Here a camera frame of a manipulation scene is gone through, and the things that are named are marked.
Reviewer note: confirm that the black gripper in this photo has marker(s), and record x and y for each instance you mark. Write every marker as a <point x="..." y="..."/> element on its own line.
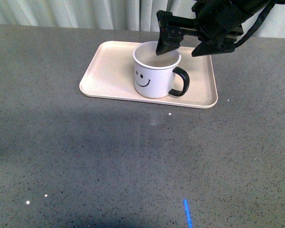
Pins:
<point x="216" y="19"/>

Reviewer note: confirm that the white smiley mug black handle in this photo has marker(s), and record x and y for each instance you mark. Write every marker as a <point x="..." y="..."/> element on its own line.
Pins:
<point x="158" y="76"/>

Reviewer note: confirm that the pale grey-green curtain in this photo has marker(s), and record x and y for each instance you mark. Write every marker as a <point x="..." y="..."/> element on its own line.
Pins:
<point x="134" y="15"/>

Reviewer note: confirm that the beige rectangular plastic tray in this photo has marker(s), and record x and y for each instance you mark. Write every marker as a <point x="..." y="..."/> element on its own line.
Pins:
<point x="110" y="75"/>

